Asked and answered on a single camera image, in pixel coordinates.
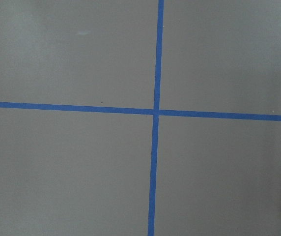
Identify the blue tape line crosswise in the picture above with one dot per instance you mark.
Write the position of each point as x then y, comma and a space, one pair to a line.
139, 111

